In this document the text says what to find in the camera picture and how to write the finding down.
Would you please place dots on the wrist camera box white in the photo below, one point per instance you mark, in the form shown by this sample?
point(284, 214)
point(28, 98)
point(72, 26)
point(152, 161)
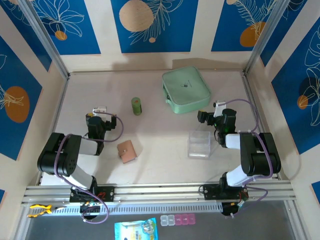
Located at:
point(100, 109)
point(218, 108)

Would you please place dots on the aluminium table side rail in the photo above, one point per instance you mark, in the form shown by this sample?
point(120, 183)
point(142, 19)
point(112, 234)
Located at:
point(59, 107)
point(248, 85)

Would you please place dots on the clear plastic box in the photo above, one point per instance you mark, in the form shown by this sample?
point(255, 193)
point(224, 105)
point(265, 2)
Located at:
point(198, 145)

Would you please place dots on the yellow black pliers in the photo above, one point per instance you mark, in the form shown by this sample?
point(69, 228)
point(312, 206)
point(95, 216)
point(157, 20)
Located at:
point(40, 209)

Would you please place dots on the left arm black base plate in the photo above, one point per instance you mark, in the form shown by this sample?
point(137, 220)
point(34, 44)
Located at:
point(110, 193)

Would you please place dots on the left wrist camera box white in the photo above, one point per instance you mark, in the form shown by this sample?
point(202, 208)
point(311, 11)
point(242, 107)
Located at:
point(100, 109)

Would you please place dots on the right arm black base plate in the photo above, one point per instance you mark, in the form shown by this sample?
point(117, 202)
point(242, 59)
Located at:
point(210, 192)

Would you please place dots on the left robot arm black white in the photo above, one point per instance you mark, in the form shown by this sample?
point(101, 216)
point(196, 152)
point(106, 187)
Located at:
point(60, 155)

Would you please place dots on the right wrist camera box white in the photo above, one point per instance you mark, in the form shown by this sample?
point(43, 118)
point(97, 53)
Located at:
point(218, 108)

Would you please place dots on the blue printed plastic packet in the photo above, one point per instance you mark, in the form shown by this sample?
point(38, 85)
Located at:
point(136, 230)

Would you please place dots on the pink leather card holder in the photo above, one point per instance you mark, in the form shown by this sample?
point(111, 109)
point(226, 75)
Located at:
point(126, 151)

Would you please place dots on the mint green zip pouch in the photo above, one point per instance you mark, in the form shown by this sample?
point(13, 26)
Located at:
point(186, 88)

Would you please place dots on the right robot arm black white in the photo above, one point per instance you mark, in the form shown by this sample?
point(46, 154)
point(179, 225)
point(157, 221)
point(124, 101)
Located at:
point(260, 155)

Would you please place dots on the small green cylinder bottle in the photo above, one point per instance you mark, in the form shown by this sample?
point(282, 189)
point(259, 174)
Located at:
point(136, 106)

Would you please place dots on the clear and pink pill organizer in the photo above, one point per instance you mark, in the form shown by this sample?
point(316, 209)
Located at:
point(177, 220)

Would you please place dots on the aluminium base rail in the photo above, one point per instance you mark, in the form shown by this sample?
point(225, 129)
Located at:
point(162, 191)

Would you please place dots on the aluminium frame post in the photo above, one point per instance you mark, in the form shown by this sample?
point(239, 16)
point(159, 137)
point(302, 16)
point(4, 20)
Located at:
point(264, 37)
point(46, 40)

